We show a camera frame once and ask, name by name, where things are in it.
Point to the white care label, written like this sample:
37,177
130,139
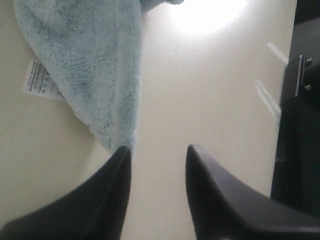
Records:
39,83

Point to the light blue terry towel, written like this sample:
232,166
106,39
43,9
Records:
92,52

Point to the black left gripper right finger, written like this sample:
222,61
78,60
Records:
224,208

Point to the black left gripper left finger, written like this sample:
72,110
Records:
95,210

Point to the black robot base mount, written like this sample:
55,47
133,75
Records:
296,176

